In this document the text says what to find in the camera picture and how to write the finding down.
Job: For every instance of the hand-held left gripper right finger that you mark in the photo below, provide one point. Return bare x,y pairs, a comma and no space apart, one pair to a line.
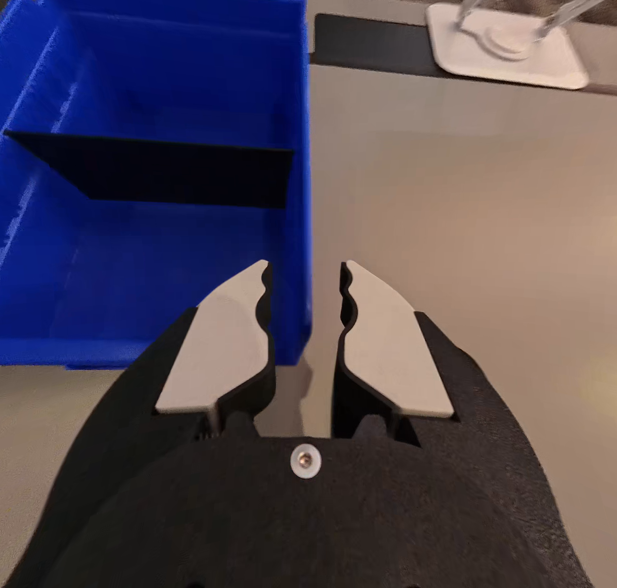
390,361

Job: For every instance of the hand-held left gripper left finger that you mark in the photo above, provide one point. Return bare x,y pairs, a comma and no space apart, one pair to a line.
217,356

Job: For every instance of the blue plastic bin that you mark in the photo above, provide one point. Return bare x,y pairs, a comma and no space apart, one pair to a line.
144,284

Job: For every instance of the white stand with wooden board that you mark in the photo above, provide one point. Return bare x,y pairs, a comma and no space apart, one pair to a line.
554,62

